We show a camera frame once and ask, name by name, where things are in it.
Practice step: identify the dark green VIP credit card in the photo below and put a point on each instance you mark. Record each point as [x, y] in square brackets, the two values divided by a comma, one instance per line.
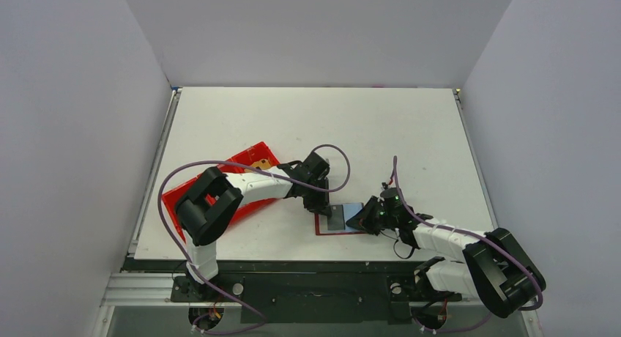
[335, 220]

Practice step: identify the red plastic tray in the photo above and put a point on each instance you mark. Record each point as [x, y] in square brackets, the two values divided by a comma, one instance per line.
[210, 199]

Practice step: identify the gold credit card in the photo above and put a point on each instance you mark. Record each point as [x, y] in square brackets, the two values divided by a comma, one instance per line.
[262, 164]

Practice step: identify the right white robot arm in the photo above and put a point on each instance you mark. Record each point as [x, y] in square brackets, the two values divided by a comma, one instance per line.
[489, 266]

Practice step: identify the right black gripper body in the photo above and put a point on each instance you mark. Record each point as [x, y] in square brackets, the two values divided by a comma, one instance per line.
[370, 216]

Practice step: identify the red leather card holder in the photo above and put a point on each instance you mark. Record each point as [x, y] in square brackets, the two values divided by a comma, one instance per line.
[350, 209]

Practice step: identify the aluminium frame rail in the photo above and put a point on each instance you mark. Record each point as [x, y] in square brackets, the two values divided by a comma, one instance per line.
[134, 290]

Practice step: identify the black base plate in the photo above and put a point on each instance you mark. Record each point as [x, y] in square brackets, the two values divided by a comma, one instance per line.
[306, 292]

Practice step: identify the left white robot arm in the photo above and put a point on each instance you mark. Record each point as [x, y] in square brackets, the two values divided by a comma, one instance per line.
[272, 184]

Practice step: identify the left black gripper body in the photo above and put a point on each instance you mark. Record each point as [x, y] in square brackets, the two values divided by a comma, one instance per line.
[318, 201]

